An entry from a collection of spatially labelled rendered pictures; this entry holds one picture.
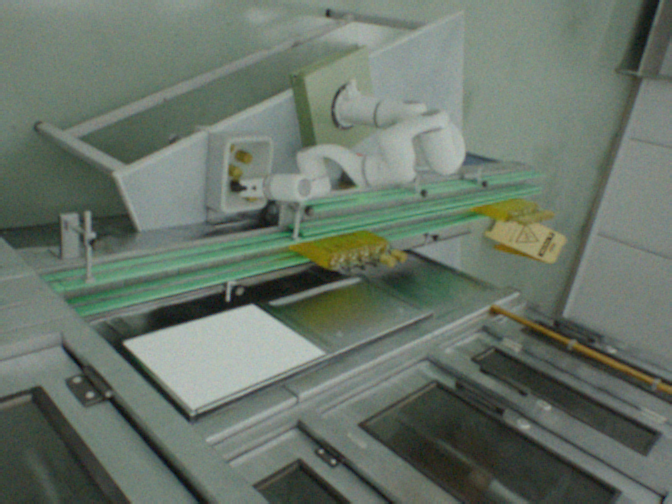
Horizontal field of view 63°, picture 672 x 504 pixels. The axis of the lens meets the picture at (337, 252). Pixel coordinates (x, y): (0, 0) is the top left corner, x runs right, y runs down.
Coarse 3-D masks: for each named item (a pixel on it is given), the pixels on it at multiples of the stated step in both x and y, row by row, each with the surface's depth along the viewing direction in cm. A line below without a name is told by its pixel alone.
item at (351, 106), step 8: (352, 80) 181; (352, 88) 182; (344, 96) 182; (352, 96) 181; (360, 96) 181; (336, 104) 182; (344, 104) 182; (352, 104) 180; (360, 104) 178; (368, 104) 176; (376, 104) 175; (336, 112) 183; (344, 112) 183; (352, 112) 180; (360, 112) 178; (368, 112) 176; (344, 120) 187; (352, 120) 183; (360, 120) 180; (368, 120) 177
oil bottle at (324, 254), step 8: (312, 240) 177; (320, 240) 178; (296, 248) 180; (304, 248) 177; (312, 248) 174; (320, 248) 172; (328, 248) 173; (304, 256) 178; (312, 256) 175; (320, 256) 172; (328, 256) 170; (336, 256) 169; (344, 256) 171; (320, 264) 173; (328, 264) 170; (336, 264) 169
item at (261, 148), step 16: (240, 144) 167; (256, 144) 170; (272, 144) 167; (224, 160) 157; (256, 160) 172; (224, 176) 158; (256, 176) 173; (224, 192) 160; (240, 192) 174; (224, 208) 162; (240, 208) 167; (256, 208) 171
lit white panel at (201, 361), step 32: (224, 320) 152; (256, 320) 155; (160, 352) 134; (192, 352) 136; (224, 352) 138; (256, 352) 140; (288, 352) 142; (320, 352) 145; (192, 384) 124; (224, 384) 126
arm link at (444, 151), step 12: (444, 132) 139; (456, 132) 149; (432, 144) 141; (444, 144) 141; (456, 144) 148; (432, 156) 143; (444, 156) 142; (456, 156) 145; (432, 168) 146; (444, 168) 144; (456, 168) 146
